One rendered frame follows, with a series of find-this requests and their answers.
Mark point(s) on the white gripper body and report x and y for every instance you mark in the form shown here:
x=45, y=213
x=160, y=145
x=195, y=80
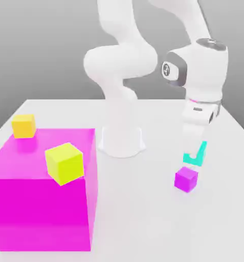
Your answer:
x=193, y=136

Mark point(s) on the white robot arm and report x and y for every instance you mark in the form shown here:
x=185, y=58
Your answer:
x=121, y=61

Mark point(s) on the small purple cube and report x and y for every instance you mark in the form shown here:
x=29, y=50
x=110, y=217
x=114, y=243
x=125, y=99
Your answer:
x=185, y=181

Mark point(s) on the small orange cube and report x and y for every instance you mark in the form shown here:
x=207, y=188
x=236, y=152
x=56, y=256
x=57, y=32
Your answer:
x=23, y=127

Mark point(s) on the small yellow cube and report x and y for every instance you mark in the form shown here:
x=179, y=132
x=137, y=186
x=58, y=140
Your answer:
x=65, y=163

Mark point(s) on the large magenta box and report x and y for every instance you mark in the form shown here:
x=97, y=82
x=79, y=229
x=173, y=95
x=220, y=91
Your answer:
x=37, y=212

